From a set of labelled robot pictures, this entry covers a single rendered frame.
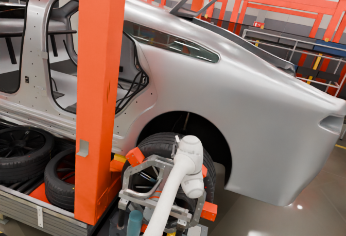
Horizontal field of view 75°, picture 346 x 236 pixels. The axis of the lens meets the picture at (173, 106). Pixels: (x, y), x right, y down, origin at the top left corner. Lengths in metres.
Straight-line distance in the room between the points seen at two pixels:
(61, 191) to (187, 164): 1.38
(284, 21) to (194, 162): 9.86
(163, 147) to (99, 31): 0.77
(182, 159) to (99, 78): 0.59
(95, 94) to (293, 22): 9.85
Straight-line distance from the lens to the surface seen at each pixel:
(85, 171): 1.56
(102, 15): 1.17
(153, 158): 1.42
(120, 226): 1.52
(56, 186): 2.16
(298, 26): 10.64
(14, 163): 2.48
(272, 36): 5.01
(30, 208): 2.29
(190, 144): 0.96
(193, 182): 1.06
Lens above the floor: 1.96
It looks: 22 degrees down
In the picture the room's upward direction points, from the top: 11 degrees clockwise
